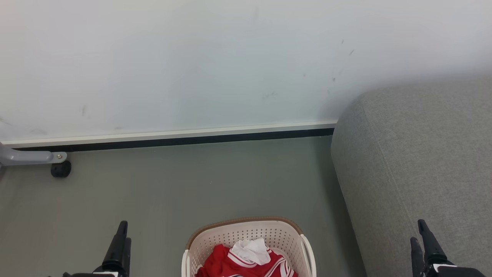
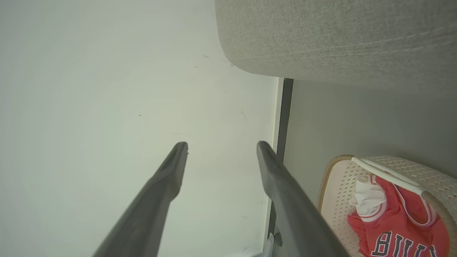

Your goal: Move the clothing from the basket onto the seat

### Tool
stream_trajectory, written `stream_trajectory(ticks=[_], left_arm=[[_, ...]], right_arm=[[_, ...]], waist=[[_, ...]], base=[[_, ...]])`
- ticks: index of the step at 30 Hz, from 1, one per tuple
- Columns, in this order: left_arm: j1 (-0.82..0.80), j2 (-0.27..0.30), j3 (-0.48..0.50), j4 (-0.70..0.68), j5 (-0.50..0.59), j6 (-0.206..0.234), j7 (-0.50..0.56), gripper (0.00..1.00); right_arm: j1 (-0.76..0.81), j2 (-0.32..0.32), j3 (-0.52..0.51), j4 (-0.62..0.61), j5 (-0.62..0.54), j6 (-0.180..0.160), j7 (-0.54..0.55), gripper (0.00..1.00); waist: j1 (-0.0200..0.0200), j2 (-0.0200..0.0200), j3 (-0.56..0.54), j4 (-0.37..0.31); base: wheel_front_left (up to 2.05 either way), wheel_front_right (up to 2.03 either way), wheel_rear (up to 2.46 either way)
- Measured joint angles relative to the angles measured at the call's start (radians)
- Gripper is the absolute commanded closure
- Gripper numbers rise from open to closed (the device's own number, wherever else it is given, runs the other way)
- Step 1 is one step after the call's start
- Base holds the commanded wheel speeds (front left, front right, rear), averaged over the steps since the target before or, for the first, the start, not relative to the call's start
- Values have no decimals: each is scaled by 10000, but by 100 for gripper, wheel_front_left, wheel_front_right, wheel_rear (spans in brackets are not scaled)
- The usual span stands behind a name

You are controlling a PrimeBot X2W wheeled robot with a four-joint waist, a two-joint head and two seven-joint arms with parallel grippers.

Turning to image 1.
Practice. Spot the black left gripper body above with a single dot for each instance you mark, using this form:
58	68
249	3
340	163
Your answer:
111	274

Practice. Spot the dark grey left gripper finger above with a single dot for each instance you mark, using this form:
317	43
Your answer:
127	254
117	246

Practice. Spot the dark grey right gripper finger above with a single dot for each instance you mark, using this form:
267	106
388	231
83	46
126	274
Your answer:
431	246
418	257

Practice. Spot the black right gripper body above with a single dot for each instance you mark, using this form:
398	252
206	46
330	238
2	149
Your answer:
453	271

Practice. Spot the red basketball jersey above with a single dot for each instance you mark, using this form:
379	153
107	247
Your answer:
219	263

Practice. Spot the white cloth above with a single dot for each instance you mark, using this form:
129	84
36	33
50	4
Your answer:
251	250

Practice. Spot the grey fabric sofa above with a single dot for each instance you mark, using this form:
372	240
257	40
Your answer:
415	161

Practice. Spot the black caster wheel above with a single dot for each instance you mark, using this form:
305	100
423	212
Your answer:
60	169

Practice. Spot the cream perforated laundry basket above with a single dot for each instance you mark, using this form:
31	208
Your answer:
250	231

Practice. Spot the grey metal stand leg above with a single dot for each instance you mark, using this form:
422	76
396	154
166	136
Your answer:
27	157

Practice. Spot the white and black baseboard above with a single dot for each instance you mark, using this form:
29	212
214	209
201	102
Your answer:
192	137

